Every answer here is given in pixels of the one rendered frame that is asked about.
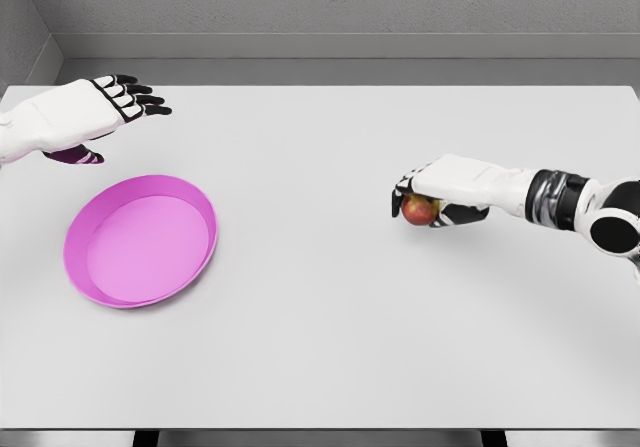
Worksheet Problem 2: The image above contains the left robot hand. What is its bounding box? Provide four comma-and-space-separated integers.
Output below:
28, 73, 173, 167

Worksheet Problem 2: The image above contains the pink plate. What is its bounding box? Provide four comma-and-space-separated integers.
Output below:
62, 174, 219, 310

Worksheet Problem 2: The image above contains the red apple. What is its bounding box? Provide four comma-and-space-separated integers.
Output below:
400, 193, 441, 227

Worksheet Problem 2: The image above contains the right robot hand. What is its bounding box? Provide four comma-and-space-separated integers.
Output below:
391, 153, 494, 229

